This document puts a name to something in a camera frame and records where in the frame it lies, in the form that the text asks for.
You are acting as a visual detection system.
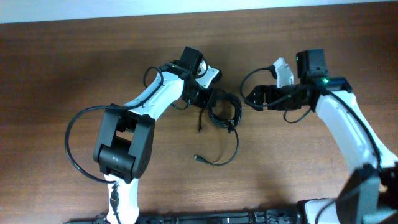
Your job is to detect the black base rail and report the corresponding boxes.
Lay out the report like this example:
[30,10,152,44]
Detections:
[63,208,304,224]

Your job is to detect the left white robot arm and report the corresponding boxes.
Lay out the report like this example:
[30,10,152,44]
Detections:
[93,47,222,223]

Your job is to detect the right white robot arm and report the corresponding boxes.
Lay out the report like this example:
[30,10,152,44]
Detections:
[242,49,397,223]

